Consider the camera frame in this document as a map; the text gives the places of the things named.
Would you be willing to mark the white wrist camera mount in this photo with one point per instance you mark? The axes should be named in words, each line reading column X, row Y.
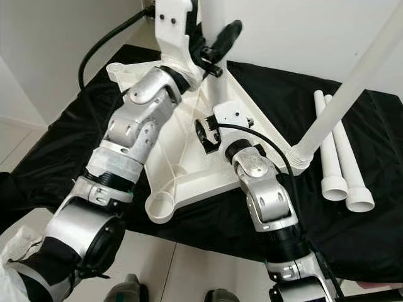
column 236, row 119
column 173, row 28

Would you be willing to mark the grey robot left leg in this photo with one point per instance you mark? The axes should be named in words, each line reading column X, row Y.
column 126, row 289

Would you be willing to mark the white plastic table leg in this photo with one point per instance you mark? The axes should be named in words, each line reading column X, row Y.
column 332, row 163
column 356, row 182
column 352, row 82

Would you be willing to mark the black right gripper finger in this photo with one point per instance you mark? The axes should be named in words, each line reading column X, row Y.
column 209, row 146
column 202, row 128

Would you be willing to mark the grey robot right leg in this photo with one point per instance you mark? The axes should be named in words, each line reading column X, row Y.
column 220, row 296

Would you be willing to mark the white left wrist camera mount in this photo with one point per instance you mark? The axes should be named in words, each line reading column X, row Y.
column 173, row 28

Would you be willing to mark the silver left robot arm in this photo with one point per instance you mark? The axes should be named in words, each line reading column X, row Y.
column 145, row 113

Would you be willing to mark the black cloth table cover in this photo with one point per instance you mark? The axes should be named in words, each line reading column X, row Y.
column 371, row 239

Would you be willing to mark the white plastic table top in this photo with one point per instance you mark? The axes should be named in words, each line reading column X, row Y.
column 195, row 182

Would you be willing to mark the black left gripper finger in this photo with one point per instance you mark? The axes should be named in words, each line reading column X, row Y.
column 228, row 38

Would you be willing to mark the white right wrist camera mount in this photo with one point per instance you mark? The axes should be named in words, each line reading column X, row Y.
column 236, row 119

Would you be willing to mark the grey robot leg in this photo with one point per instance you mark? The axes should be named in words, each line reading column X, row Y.
column 126, row 289
column 220, row 296

